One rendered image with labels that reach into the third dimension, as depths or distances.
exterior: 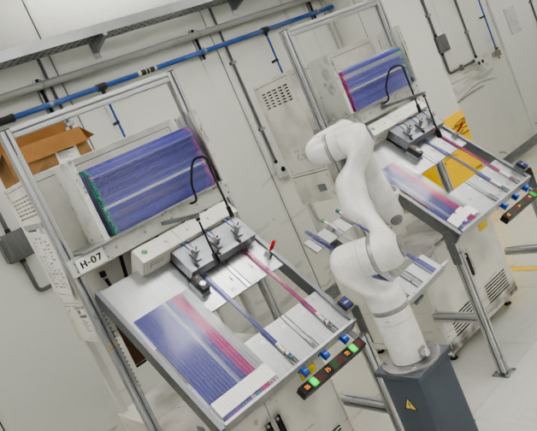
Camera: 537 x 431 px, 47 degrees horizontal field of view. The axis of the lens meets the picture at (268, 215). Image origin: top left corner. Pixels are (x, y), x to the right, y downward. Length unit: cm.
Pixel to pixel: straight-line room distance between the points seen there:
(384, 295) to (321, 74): 162
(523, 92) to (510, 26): 75
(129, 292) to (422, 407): 113
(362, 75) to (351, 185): 146
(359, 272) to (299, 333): 56
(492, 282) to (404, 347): 178
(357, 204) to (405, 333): 42
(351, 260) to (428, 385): 45
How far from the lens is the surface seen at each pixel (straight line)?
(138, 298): 241
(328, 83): 324
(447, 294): 338
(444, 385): 206
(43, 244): 266
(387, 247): 186
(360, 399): 278
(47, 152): 274
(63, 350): 394
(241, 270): 252
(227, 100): 464
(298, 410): 271
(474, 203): 319
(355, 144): 199
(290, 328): 238
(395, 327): 195
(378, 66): 346
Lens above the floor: 161
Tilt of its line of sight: 9 degrees down
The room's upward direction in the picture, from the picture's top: 24 degrees counter-clockwise
